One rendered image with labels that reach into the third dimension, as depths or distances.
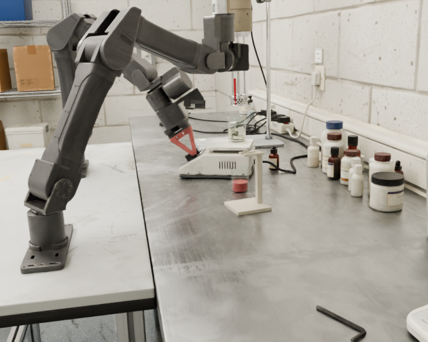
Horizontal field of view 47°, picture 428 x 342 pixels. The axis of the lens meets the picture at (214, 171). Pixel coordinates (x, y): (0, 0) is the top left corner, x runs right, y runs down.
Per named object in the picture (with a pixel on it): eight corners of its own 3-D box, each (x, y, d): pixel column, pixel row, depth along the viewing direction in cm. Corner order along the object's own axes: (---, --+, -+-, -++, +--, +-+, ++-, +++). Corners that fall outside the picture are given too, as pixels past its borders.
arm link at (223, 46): (212, 41, 120) (206, 42, 113) (236, 41, 118) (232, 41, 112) (214, 70, 121) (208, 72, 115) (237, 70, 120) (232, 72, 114)
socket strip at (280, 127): (280, 134, 195) (280, 123, 194) (254, 119, 233) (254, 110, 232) (294, 133, 196) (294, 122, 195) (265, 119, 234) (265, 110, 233)
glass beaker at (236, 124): (250, 142, 139) (250, 113, 137) (240, 145, 135) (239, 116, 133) (232, 140, 143) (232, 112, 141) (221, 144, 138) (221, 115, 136)
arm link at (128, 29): (198, 51, 116) (87, 0, 94) (226, 51, 110) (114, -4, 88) (187, 102, 116) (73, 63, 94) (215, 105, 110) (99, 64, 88)
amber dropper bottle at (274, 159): (272, 167, 145) (272, 144, 143) (280, 169, 143) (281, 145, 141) (266, 169, 143) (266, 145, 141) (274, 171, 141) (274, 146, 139)
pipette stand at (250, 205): (238, 216, 105) (236, 157, 102) (224, 205, 113) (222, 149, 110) (272, 210, 108) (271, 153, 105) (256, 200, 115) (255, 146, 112)
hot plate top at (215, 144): (204, 150, 133) (204, 146, 133) (212, 141, 145) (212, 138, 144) (248, 150, 131) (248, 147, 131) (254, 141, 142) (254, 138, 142)
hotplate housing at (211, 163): (178, 178, 136) (176, 150, 134) (189, 167, 148) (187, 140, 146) (259, 180, 132) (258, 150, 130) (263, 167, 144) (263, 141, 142)
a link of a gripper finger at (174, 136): (205, 146, 142) (187, 119, 141) (204, 148, 135) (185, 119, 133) (185, 159, 142) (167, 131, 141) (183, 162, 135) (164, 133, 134)
